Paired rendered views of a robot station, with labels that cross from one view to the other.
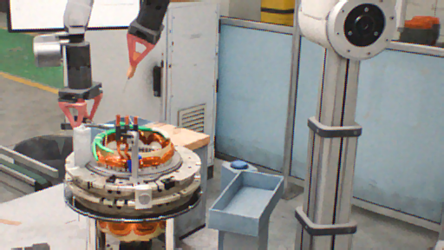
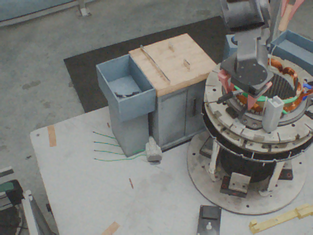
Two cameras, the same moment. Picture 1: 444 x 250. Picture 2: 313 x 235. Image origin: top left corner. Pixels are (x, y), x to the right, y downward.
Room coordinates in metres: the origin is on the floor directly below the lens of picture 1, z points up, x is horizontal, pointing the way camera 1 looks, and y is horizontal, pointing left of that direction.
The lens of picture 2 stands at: (1.38, 0.90, 1.81)
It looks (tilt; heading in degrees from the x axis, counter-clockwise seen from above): 48 degrees down; 295
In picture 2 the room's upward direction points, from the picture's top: 1 degrees counter-clockwise
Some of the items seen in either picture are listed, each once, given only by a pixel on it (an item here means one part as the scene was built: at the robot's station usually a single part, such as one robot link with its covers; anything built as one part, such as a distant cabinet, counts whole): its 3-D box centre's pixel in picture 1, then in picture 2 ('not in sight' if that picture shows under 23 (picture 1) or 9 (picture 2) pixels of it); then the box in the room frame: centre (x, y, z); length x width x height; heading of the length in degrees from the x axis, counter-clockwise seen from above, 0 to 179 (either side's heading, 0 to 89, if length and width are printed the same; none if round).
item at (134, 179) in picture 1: (136, 157); not in sight; (1.29, 0.11, 1.15); 0.03 x 0.02 x 0.12; 46
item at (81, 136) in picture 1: (82, 147); (273, 114); (1.38, 0.24, 1.14); 0.03 x 0.03 x 0.09; 54
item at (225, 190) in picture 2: not in sight; (234, 186); (1.43, 0.25, 0.81); 0.08 x 0.05 x 0.02; 6
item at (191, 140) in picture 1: (161, 139); (173, 62); (1.70, 0.07, 1.05); 0.20 x 0.19 x 0.02; 51
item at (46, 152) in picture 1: (53, 179); not in sight; (2.98, 0.67, 0.39); 0.39 x 0.39 x 0.35
